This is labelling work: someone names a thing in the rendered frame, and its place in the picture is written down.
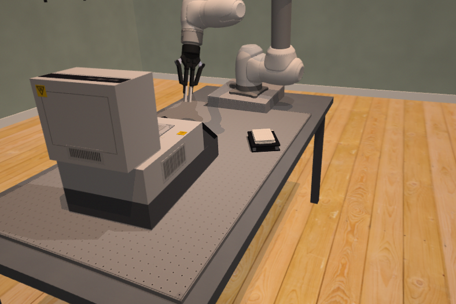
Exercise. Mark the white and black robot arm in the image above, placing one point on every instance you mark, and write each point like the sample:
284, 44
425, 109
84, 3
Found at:
279, 66

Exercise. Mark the beige lab instrument with lid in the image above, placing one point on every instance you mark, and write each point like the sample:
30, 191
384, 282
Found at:
107, 118

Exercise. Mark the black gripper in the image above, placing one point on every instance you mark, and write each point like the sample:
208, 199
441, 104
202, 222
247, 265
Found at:
190, 58

